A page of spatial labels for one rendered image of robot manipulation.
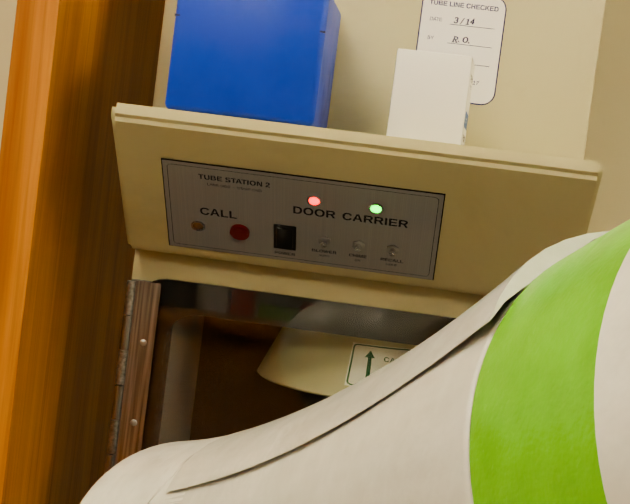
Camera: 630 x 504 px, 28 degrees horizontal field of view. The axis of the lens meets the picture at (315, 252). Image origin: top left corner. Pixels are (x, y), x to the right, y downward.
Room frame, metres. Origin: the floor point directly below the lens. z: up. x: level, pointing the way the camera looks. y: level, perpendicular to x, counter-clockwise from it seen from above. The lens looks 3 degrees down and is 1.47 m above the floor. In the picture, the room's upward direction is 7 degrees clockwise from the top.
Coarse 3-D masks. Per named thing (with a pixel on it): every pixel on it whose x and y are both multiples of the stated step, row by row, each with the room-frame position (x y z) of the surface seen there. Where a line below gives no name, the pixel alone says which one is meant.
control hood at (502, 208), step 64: (128, 128) 0.83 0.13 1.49; (192, 128) 0.82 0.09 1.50; (256, 128) 0.81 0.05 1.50; (320, 128) 0.81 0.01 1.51; (128, 192) 0.87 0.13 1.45; (448, 192) 0.82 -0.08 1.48; (512, 192) 0.82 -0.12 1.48; (576, 192) 0.81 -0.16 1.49; (448, 256) 0.87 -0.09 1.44; (512, 256) 0.86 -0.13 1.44
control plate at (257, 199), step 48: (192, 192) 0.86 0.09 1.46; (240, 192) 0.85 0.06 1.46; (288, 192) 0.85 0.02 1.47; (336, 192) 0.84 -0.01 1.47; (384, 192) 0.83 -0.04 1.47; (432, 192) 0.83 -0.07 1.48; (192, 240) 0.89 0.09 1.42; (240, 240) 0.89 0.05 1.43; (336, 240) 0.87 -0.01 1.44; (384, 240) 0.86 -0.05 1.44; (432, 240) 0.86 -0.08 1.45
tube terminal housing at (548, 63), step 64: (384, 0) 0.92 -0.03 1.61; (512, 0) 0.92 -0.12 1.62; (576, 0) 0.91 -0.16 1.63; (384, 64) 0.92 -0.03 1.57; (512, 64) 0.91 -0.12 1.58; (576, 64) 0.91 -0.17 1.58; (384, 128) 0.92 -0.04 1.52; (512, 128) 0.91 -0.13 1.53; (576, 128) 0.91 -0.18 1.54; (192, 256) 0.93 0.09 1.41
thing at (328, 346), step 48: (192, 288) 0.92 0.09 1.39; (240, 288) 0.93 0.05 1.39; (192, 336) 0.92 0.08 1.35; (240, 336) 0.92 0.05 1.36; (288, 336) 0.92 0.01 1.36; (336, 336) 0.91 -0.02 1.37; (384, 336) 0.91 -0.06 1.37; (192, 384) 0.92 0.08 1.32; (240, 384) 0.92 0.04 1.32; (288, 384) 0.92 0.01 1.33; (336, 384) 0.91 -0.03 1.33; (144, 432) 0.92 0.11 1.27; (192, 432) 0.92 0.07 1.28
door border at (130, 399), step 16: (144, 288) 0.92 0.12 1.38; (160, 288) 0.92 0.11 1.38; (144, 304) 0.92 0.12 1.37; (128, 320) 0.92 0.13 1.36; (144, 320) 0.92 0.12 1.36; (128, 336) 0.92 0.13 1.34; (144, 336) 0.92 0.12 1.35; (128, 352) 0.93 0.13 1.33; (144, 352) 0.92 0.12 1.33; (128, 368) 0.93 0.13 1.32; (144, 368) 0.92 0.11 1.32; (128, 384) 0.93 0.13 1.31; (144, 384) 0.92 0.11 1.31; (128, 400) 0.93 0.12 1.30; (144, 400) 0.92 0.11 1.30; (112, 416) 0.92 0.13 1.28; (128, 416) 0.92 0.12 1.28; (144, 416) 0.92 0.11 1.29; (128, 432) 0.92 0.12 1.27; (128, 448) 0.92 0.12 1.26; (112, 464) 0.92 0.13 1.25
